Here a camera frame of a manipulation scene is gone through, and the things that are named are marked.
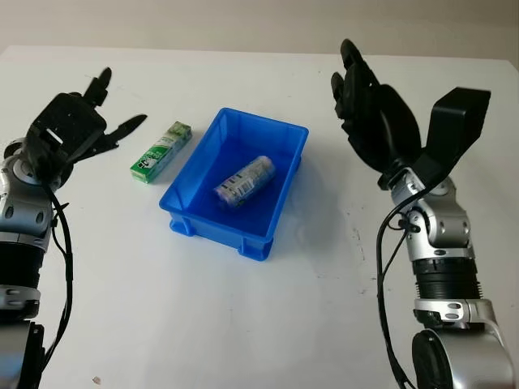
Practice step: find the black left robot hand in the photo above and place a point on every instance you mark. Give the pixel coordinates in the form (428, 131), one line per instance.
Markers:
(99, 87)

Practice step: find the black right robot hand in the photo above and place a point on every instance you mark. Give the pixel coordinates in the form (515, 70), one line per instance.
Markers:
(381, 121)

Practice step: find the green rectangular carton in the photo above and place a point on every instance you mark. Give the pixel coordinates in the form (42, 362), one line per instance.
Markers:
(160, 154)

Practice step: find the silver can with purple lid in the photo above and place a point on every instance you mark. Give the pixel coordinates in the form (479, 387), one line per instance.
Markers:
(245, 182)

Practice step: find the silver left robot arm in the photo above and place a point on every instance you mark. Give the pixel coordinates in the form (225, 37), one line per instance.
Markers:
(20, 210)

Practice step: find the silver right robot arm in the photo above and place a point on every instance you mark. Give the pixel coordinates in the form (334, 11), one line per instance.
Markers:
(446, 227)

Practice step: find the blue plastic tray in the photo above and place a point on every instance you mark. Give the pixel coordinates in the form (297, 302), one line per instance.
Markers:
(227, 239)

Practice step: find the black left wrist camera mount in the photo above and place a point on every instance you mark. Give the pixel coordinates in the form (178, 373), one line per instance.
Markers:
(65, 117)

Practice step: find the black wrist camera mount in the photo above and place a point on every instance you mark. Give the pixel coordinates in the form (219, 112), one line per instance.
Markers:
(65, 117)
(458, 121)

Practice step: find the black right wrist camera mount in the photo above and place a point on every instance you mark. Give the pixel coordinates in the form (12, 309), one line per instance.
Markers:
(458, 121)

